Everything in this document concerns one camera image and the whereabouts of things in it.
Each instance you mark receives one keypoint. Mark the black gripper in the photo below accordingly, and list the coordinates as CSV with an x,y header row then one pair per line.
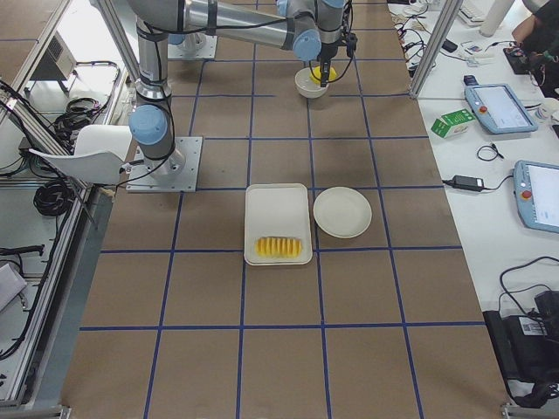
x,y
327,50

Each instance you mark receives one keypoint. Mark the white ceramic bowl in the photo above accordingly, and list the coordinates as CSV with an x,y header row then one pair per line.
x,y
307,85

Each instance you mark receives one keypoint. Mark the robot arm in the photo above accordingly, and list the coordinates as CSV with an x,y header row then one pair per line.
x,y
317,29
242,102

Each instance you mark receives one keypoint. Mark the white round plate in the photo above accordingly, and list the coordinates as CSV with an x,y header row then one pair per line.
x,y
342,212

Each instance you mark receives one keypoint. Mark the green white carton box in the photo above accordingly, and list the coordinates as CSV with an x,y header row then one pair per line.
x,y
454,123

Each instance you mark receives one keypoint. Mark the white rectangular tray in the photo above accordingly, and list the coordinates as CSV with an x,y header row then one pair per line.
x,y
277,210

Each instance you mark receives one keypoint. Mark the blue teach pendant upper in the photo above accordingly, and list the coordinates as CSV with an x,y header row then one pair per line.
x,y
498,110

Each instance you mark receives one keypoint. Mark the blue teach pendant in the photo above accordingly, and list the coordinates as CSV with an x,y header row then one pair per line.
x,y
498,110
536,194

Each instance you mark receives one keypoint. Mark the sliced yellow bread loaf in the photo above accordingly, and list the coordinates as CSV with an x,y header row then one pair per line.
x,y
278,247

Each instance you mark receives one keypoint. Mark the white plastic chair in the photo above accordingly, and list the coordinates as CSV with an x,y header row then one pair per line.
x,y
99,153

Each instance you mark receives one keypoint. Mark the blue teach pendant lower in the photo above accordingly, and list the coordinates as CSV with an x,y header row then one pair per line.
x,y
536,194

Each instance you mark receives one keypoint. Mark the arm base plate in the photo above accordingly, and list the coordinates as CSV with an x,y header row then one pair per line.
x,y
178,174
197,46

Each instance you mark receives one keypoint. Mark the aluminium frame post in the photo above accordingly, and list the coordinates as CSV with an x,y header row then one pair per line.
x,y
438,36

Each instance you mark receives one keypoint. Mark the black power brick with cable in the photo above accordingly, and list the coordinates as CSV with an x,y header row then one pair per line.
x,y
470,183

